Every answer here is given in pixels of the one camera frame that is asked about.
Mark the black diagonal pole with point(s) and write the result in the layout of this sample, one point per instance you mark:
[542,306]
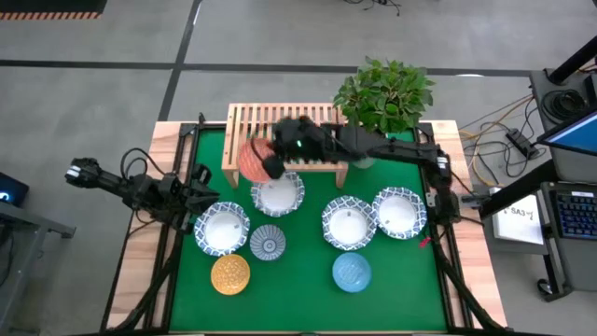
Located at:
[576,60]

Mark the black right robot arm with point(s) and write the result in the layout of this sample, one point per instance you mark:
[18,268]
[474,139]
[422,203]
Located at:
[396,151]

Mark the black hazard striped mat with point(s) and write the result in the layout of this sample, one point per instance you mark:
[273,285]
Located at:
[51,7]

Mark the grey equipment cart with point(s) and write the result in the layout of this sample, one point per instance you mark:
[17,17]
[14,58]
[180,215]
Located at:
[578,266]

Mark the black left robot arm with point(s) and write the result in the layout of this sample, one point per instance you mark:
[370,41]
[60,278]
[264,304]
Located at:
[116,182]

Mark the green table mat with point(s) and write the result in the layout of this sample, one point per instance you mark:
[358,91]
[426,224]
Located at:
[298,298]

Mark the black device blue light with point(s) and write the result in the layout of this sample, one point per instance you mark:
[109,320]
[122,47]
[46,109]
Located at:
[11,189]

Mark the blue patterned white plate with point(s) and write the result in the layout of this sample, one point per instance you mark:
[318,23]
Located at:
[349,224]
[280,196]
[221,229]
[397,214]

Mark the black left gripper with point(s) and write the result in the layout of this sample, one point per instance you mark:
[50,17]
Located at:
[197,186]

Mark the black caster wheel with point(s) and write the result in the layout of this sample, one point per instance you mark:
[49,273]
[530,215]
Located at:
[544,287]

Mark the slatted wooden shelf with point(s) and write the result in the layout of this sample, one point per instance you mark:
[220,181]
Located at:
[233,135]

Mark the black power strip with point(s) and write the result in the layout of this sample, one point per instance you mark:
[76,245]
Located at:
[522,142]

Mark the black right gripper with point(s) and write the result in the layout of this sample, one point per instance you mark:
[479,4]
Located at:
[303,140]

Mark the white labelled paper box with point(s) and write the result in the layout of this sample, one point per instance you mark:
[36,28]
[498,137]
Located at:
[517,219]

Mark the yellow patterned small plate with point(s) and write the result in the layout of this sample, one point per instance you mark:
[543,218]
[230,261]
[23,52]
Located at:
[230,274]

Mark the black backlit keyboard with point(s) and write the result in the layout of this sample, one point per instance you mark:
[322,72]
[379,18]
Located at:
[576,214]

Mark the blue striped small plate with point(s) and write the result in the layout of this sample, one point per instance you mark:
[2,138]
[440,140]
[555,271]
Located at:
[267,242]

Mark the blue lit monitor screen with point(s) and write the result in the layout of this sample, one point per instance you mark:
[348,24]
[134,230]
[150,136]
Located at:
[576,135]

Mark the black support bar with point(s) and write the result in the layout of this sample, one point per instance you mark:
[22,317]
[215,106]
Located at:
[517,189]

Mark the white plant pot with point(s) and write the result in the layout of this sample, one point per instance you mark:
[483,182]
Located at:
[364,163]

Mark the small red clip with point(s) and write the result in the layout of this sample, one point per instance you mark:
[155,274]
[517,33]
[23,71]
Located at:
[424,242]

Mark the grey side table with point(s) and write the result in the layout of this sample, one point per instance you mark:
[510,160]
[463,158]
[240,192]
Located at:
[28,224]

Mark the green leafy plant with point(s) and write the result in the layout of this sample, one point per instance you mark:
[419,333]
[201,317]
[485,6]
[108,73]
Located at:
[384,95]

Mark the orange patterned small plate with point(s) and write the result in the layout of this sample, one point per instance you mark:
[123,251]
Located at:
[252,163]

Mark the black aluminium table frame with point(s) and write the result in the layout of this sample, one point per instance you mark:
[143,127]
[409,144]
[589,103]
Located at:
[450,303]

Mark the light blue small plate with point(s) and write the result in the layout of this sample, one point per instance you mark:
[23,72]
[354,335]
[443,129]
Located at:
[352,272]

